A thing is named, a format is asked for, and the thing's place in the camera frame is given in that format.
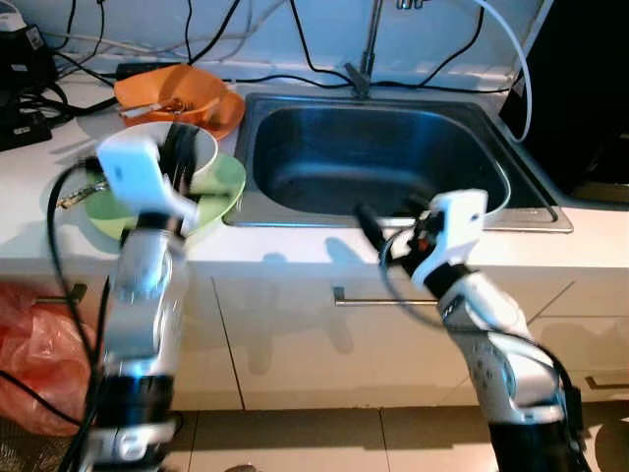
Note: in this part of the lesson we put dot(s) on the black power strip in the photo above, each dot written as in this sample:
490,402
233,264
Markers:
20,128

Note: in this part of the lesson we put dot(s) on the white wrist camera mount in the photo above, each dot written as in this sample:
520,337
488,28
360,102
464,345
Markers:
133,172
454,221

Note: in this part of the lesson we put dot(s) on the stainless steel sink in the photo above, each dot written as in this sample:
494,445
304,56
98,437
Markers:
344,157

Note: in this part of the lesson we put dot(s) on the white bowl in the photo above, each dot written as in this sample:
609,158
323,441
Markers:
206,147

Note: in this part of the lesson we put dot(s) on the orange bowl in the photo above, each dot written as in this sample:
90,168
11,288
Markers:
157,84

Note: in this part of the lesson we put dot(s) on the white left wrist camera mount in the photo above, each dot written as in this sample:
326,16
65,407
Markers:
133,172

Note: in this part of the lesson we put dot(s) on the black power adapter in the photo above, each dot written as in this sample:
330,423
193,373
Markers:
25,64

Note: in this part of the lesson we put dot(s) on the dark metal faucet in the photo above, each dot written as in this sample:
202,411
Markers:
358,79

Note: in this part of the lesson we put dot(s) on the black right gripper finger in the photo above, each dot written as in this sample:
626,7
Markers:
373,228

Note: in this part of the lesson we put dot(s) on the orange plate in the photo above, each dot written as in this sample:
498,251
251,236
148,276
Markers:
228,113

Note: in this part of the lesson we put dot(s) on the light green plate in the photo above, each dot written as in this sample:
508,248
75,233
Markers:
221,187

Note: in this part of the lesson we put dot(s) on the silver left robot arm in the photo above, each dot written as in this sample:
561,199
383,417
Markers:
147,295

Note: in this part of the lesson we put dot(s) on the white kitchen cabinet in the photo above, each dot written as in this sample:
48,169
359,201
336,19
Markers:
295,344

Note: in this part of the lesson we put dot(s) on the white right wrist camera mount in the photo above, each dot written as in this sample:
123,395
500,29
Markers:
454,221

